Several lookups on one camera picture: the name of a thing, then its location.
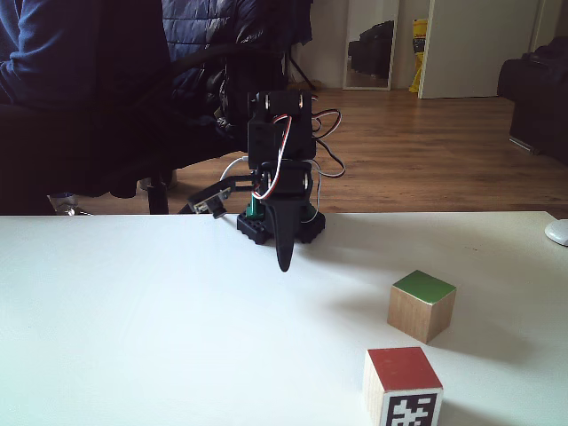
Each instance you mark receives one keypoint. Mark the green table clamp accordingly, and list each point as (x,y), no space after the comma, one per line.
(254,210)

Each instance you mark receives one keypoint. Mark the white computer mouse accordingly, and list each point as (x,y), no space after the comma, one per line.
(558,231)

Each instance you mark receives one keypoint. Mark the leaning wall mirror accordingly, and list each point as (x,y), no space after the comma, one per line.
(370,44)

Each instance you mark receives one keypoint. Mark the dark blue quilted jacket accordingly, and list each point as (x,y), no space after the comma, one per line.
(199,26)

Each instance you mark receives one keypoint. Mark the white door panel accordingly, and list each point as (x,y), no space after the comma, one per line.
(479,44)

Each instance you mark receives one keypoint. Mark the red-topped wooden cube with marker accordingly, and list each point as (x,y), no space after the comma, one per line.
(399,381)

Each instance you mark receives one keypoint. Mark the black sofa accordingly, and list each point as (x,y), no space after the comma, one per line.
(539,102)

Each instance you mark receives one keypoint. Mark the yellow bag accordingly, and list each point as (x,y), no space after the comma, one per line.
(418,53)

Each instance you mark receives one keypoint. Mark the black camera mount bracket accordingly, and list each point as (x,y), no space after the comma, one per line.
(213,195)

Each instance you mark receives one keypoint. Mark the person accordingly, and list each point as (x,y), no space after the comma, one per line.
(49,49)

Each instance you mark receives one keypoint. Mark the green-topped wooden cube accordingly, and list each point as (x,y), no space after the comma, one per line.
(421,310)

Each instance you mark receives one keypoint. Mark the black office chair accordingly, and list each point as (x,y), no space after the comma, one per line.
(111,133)

